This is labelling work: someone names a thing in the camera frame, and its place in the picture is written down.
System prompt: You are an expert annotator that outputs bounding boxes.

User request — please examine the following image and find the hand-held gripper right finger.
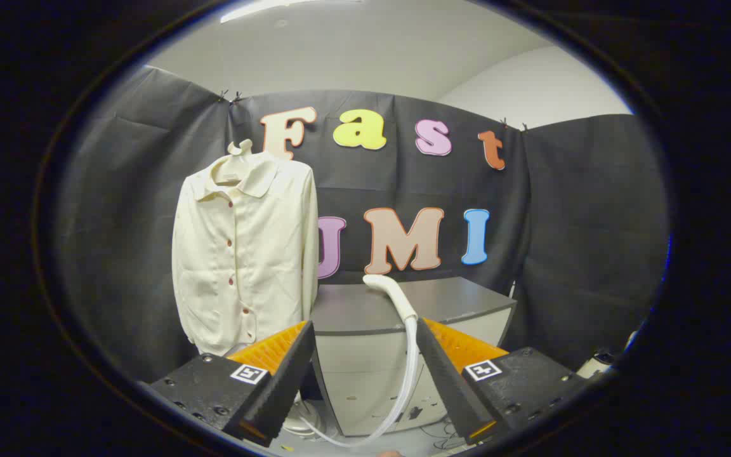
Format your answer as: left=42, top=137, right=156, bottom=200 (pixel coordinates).
left=415, top=317, right=595, bottom=446

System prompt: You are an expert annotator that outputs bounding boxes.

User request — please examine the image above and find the white clothes hanger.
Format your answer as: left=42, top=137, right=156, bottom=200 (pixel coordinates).
left=213, top=138, right=255, bottom=186

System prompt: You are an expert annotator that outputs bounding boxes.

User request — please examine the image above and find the cream button shirt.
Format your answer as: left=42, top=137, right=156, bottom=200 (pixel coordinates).
left=172, top=151, right=320, bottom=356

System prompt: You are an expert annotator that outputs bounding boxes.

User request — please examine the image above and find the white device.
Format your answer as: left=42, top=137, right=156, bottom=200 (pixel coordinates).
left=576, top=348, right=617, bottom=380

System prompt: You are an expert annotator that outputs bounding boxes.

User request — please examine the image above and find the white cabinet with grey top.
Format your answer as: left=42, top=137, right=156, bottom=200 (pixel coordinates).
left=310, top=276, right=518, bottom=439

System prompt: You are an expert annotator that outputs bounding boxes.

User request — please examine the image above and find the black backdrop cloth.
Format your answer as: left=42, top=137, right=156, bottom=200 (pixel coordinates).
left=55, top=63, right=669, bottom=385

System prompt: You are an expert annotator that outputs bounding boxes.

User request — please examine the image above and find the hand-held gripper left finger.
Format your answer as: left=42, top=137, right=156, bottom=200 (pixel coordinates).
left=140, top=321, right=317, bottom=448

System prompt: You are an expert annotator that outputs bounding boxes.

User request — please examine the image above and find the white garment steamer hose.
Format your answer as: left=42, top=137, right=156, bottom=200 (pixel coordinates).
left=302, top=316, right=419, bottom=448

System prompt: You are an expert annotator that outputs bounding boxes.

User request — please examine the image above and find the white garment steamer head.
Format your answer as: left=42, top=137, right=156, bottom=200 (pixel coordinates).
left=364, top=274, right=418, bottom=322

